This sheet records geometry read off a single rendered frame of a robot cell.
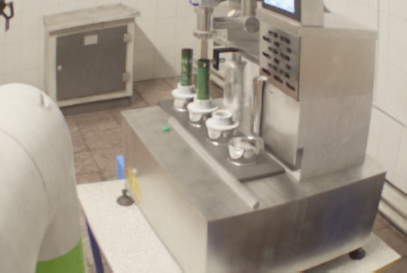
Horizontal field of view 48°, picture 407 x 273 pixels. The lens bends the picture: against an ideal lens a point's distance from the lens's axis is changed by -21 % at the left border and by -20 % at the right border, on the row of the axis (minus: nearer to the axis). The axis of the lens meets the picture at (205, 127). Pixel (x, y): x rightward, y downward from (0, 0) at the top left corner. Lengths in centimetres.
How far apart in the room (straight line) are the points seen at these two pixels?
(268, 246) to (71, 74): 326
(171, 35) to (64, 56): 137
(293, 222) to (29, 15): 392
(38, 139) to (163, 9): 466
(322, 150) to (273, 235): 21
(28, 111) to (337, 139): 87
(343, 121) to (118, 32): 320
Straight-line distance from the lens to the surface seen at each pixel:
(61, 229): 42
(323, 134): 113
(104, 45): 419
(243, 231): 104
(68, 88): 422
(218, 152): 122
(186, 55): 141
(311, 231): 115
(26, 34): 475
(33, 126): 37
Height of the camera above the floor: 155
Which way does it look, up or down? 22 degrees down
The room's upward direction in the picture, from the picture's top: 2 degrees clockwise
